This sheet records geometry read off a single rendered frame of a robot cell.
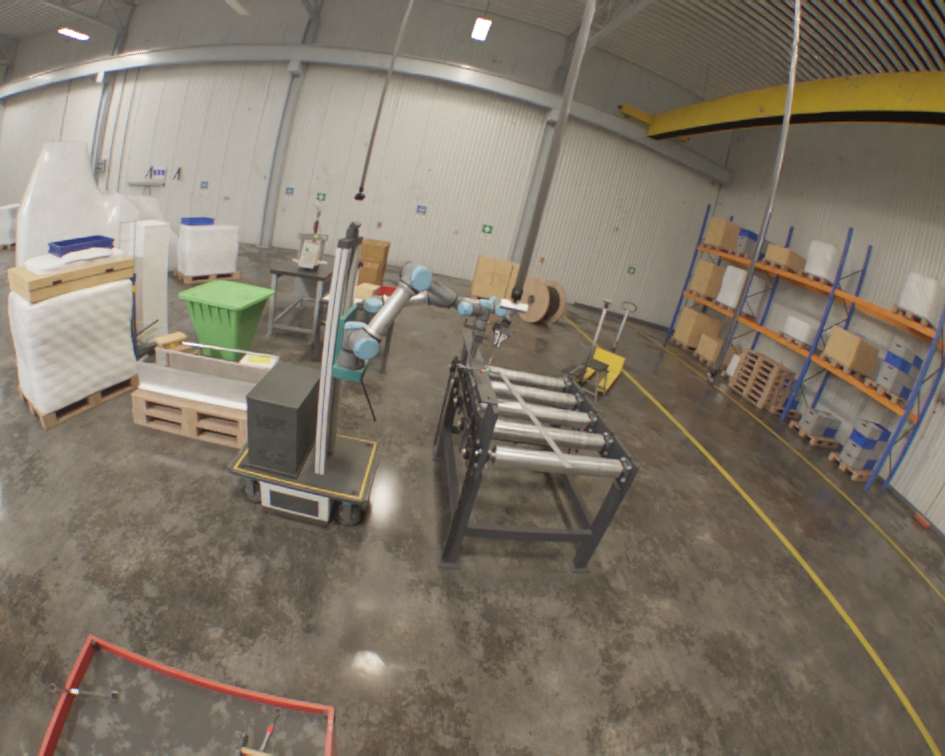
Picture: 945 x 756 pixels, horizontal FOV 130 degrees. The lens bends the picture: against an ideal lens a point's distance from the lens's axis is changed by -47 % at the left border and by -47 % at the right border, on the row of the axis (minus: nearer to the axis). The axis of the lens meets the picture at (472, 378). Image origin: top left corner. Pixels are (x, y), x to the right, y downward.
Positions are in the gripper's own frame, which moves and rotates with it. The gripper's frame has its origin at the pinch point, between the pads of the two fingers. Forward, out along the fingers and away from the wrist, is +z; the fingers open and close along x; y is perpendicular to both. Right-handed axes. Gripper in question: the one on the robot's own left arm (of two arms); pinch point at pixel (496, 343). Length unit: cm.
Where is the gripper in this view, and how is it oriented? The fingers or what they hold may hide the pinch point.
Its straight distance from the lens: 268.7
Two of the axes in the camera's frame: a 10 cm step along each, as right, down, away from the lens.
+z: -3.5, 8.7, -3.5
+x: -9.1, -4.1, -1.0
